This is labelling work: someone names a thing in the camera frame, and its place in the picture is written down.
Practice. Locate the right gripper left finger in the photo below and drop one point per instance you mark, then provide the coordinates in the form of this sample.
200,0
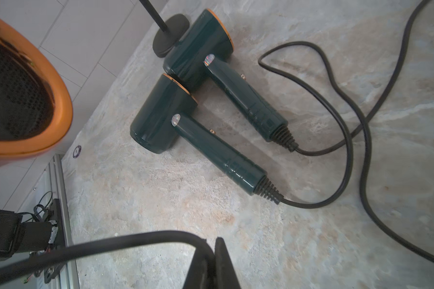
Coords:
201,272

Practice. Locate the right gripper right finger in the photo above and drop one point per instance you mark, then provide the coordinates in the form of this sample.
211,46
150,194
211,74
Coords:
225,275

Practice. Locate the pink hair dryer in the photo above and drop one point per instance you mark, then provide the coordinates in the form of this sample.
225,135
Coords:
35,106

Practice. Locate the near green hair dryer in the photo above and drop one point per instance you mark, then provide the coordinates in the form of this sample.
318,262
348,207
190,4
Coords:
167,114

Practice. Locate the green hair dryer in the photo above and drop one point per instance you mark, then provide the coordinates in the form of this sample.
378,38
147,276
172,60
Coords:
203,53
167,114

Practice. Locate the far green hair dryer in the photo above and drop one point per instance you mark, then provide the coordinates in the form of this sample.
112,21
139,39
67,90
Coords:
203,53

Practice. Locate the black microphone stand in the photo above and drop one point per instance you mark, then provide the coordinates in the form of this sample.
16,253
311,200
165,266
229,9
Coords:
170,31

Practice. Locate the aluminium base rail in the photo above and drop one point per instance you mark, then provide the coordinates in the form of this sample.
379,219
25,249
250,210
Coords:
49,191

